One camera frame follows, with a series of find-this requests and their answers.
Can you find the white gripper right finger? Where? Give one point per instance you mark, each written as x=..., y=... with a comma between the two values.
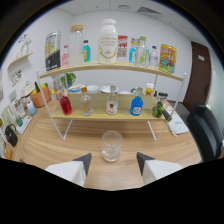
x=156, y=170

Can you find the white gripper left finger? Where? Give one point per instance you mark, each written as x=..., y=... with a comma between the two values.
x=71, y=170

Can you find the small red liquid bottle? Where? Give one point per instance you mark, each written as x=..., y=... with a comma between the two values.
x=66, y=106

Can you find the small clear bottle orange cap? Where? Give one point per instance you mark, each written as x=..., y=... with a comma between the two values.
x=86, y=106

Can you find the clear bottle green cap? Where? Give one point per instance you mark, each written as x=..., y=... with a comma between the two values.
x=143, y=55

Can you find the green cup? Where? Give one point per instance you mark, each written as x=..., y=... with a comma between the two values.
x=19, y=121

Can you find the yellow red lidded cup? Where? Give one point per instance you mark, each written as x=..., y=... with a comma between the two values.
x=149, y=89

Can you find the clear glass with ice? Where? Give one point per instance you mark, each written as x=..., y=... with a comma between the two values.
x=111, y=148

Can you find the white fabric pouch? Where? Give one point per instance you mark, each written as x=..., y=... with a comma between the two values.
x=178, y=126

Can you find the clear tub of limes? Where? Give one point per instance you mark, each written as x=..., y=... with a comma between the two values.
x=157, y=109

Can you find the black sofa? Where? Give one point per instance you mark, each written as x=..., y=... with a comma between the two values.
x=203, y=130

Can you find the white tray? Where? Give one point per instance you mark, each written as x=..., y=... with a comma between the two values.
x=26, y=126

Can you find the two-tier wooden shelf rack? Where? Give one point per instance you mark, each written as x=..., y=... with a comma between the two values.
x=100, y=113

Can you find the orange printed leaflet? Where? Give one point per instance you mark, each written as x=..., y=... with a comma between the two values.
x=167, y=106

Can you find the blue liquid bottle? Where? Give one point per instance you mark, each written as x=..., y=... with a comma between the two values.
x=136, y=106

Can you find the black handbag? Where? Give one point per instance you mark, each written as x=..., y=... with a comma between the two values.
x=11, y=136

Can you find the blue white bottle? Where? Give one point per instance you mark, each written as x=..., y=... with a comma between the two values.
x=31, y=109

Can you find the small seasoning jar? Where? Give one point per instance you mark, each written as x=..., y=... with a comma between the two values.
x=166, y=96
x=159, y=96
x=163, y=96

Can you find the clear bottle red label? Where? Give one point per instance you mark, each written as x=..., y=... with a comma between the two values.
x=112, y=106

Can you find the small dark brown bottle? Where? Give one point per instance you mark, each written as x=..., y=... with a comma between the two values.
x=155, y=94

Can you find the orange basket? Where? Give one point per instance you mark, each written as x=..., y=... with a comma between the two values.
x=40, y=98

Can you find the blue rimmed bowl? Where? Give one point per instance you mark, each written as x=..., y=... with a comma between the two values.
x=76, y=88

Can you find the white bowl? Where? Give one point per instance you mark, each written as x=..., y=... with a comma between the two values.
x=93, y=89

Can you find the white plate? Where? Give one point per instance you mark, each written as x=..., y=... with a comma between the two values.
x=105, y=89

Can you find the green potted plant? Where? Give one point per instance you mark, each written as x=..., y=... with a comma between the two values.
x=70, y=79

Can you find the white countertop appliance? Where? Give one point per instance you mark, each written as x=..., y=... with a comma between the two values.
x=28, y=89

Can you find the brown door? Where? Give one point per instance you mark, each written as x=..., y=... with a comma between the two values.
x=198, y=76

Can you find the clear bottle blue cap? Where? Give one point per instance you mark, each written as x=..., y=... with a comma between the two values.
x=153, y=59

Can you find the small pink bottle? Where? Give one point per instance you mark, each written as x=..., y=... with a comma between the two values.
x=65, y=59

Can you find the tall black silver can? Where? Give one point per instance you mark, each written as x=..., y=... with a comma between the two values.
x=52, y=53

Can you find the small light blue bottle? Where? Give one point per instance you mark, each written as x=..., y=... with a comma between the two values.
x=132, y=53

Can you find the glass bottle cork lid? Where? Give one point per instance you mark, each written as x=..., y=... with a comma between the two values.
x=76, y=46

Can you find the black white printed sheet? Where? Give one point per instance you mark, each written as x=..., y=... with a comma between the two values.
x=122, y=51

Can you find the large white bottle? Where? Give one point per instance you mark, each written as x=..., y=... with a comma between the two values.
x=108, y=43

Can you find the ceiling air vent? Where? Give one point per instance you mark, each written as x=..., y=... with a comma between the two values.
x=149, y=10

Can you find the square ceiling fixture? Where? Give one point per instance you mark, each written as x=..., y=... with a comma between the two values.
x=124, y=6

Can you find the white picture frame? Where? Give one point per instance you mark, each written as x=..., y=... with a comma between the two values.
x=19, y=109

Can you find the wall sticker sheet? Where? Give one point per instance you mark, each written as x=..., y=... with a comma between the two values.
x=16, y=77

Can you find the wooden wall shelf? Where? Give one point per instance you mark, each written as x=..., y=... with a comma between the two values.
x=20, y=59

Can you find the red white wall poster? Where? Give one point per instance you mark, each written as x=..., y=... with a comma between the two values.
x=122, y=40

